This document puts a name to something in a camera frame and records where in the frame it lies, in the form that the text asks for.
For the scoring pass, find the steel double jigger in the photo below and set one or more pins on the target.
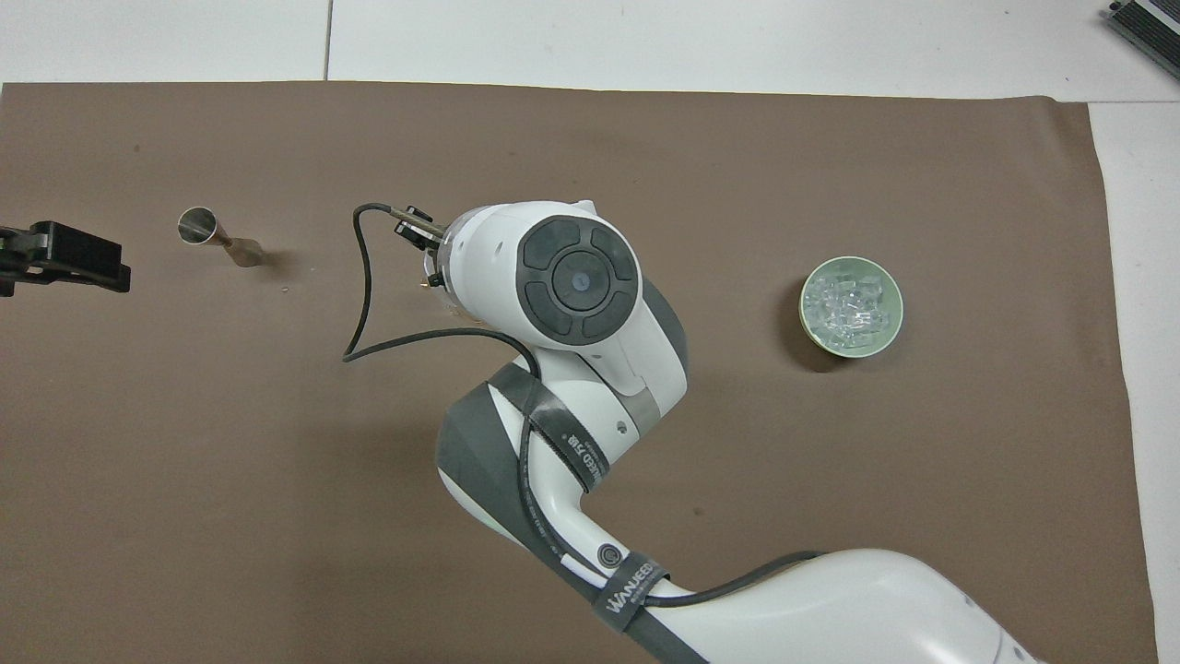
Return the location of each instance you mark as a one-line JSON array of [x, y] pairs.
[[230, 243]]

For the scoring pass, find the green bowl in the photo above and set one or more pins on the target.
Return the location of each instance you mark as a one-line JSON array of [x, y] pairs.
[[835, 349]]

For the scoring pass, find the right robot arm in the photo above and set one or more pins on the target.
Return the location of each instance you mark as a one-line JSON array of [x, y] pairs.
[[645, 369]]

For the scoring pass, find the black stand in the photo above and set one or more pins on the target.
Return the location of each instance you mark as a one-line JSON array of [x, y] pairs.
[[1148, 20]]

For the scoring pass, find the clear ice cubes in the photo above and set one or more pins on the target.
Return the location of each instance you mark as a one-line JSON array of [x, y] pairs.
[[850, 302]]

